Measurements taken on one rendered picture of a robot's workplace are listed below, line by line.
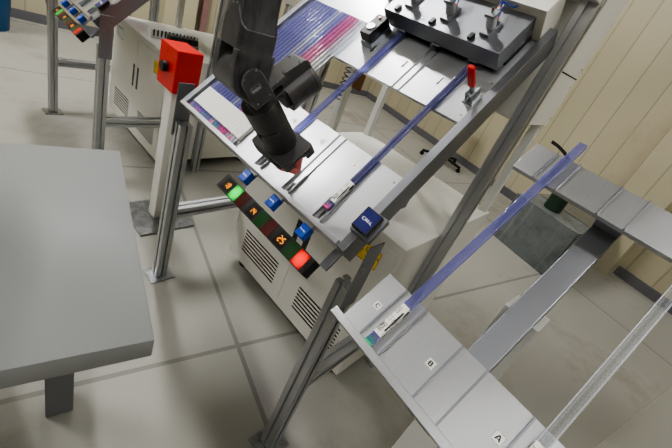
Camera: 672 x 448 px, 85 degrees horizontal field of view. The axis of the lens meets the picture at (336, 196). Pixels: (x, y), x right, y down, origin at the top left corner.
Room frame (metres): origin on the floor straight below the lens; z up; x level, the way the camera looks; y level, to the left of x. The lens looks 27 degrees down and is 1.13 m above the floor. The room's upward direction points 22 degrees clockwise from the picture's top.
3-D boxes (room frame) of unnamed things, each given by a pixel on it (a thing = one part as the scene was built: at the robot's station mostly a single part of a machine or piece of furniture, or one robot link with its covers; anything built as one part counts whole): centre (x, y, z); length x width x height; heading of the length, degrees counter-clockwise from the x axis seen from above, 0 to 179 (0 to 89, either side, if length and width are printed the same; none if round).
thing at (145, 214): (1.35, 0.73, 0.39); 0.24 x 0.24 x 0.78; 56
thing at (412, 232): (1.33, -0.12, 0.31); 0.70 x 0.65 x 0.62; 56
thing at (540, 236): (2.80, -1.64, 0.39); 0.78 x 0.62 x 0.78; 131
